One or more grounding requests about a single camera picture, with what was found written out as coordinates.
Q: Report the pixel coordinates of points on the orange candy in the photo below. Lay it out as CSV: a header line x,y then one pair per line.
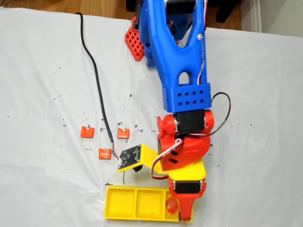
x,y
87,132
104,153
123,133

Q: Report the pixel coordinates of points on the red candy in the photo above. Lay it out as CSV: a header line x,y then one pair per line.
x,y
172,205

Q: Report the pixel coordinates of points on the white plastic table cover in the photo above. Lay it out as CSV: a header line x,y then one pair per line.
x,y
248,94

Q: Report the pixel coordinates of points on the black table clamp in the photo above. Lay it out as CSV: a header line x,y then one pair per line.
x,y
135,23

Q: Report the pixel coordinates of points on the yellow three-compartment box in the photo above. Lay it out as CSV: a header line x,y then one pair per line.
x,y
120,201

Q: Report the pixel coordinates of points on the camera board on yellow mount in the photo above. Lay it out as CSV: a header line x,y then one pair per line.
x,y
130,157

